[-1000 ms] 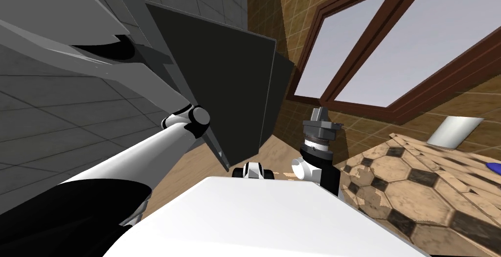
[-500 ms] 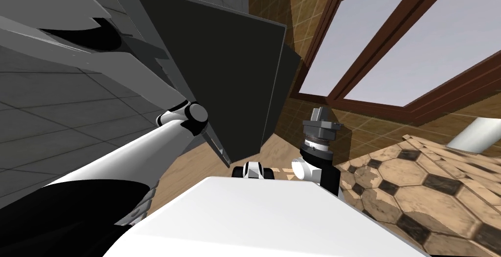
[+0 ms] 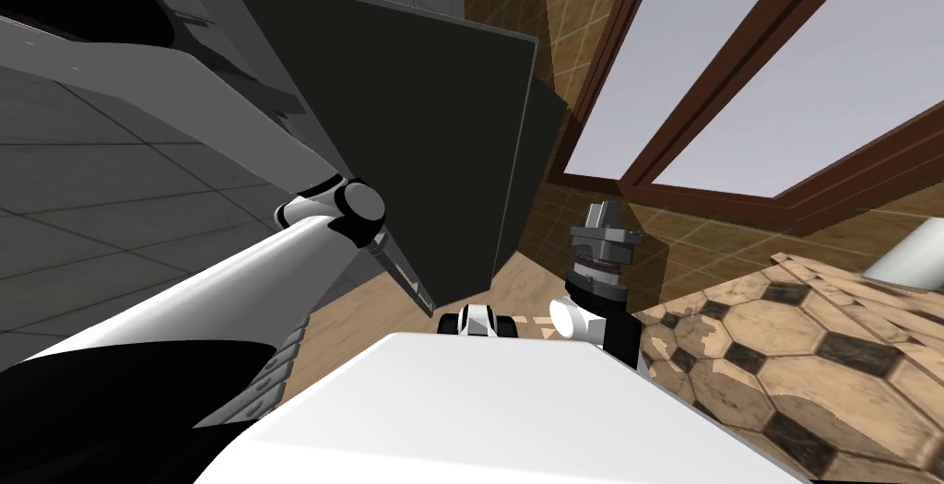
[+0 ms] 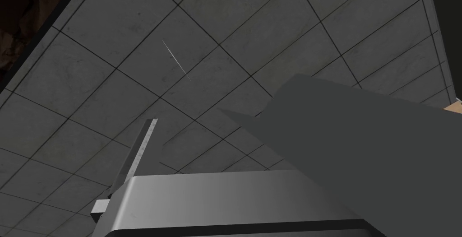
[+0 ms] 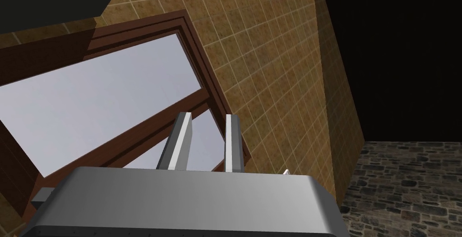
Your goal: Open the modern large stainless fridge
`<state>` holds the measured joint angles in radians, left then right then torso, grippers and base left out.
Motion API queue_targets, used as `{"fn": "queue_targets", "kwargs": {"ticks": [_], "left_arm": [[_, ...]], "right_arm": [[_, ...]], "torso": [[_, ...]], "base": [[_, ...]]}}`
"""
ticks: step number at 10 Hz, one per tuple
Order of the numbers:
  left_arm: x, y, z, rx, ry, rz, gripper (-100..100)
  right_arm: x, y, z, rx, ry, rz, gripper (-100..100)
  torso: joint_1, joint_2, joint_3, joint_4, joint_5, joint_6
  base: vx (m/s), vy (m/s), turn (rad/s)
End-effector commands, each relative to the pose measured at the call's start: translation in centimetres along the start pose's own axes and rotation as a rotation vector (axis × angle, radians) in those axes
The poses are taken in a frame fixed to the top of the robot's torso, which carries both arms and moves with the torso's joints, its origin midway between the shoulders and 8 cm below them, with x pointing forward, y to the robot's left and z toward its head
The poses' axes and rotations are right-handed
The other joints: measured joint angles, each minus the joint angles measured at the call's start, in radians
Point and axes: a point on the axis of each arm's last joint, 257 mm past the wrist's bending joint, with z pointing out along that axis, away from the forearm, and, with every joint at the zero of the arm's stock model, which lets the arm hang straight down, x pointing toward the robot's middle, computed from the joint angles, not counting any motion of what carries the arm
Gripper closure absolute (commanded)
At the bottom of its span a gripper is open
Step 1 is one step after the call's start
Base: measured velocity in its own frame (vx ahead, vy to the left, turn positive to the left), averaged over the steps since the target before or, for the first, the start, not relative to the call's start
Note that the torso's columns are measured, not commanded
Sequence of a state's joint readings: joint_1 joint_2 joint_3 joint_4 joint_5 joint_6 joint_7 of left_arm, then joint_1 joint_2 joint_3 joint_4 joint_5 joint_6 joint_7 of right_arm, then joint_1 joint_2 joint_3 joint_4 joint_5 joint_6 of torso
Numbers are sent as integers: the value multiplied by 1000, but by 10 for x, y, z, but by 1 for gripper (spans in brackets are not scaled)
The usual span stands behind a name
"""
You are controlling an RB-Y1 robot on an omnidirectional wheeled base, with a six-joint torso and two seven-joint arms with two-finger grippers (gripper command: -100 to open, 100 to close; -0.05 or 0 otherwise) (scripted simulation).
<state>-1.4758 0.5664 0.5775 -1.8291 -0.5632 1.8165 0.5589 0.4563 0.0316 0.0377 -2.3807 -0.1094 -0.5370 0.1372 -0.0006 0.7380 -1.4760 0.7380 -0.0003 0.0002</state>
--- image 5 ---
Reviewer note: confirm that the brown framed window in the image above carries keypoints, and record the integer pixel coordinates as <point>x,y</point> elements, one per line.
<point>90,99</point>

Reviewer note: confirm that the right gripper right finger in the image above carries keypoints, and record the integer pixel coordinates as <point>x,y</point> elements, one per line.
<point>232,146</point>

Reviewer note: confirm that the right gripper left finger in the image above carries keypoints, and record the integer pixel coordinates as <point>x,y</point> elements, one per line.
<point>177,143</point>

